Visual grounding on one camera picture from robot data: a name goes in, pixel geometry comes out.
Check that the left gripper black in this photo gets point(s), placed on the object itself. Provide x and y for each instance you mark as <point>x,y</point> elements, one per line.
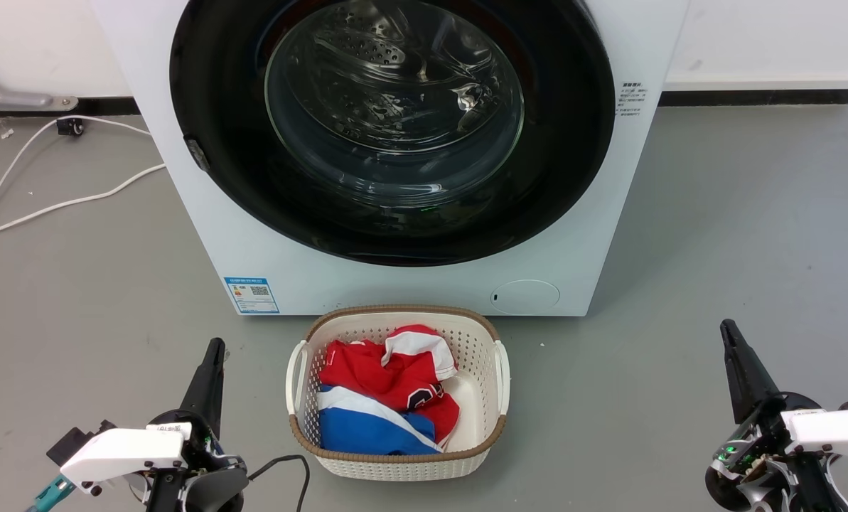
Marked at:
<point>200,455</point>

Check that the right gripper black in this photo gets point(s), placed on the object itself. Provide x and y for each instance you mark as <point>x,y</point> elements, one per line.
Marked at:
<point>765,441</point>

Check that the white front-load washing machine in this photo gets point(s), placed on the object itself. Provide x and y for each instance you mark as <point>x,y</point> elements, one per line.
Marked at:
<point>182,213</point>

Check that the round black glass washer door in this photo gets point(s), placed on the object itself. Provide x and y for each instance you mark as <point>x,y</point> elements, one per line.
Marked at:
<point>224,128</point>

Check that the blue energy label sticker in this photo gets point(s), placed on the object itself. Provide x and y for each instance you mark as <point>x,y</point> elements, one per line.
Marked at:
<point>251,295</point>

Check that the blue and white garment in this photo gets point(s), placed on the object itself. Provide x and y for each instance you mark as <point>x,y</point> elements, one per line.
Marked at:
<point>356,427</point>

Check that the red and white garment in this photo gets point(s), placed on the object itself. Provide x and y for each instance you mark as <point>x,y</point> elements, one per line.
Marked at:
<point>367,370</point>

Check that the round white filter cover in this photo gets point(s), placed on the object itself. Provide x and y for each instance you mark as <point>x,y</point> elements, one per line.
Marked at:
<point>525,296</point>

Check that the cream perforated laundry basket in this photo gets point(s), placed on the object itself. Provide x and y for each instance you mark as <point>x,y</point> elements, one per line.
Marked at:
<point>480,398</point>

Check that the small black plug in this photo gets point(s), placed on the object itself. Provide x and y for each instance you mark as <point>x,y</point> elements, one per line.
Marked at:
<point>70,127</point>

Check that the black printed text sticker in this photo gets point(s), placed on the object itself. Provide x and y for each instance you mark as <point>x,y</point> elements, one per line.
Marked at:
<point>631,99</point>

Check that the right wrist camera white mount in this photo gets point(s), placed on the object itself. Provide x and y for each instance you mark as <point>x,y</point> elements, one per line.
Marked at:
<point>832,430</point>

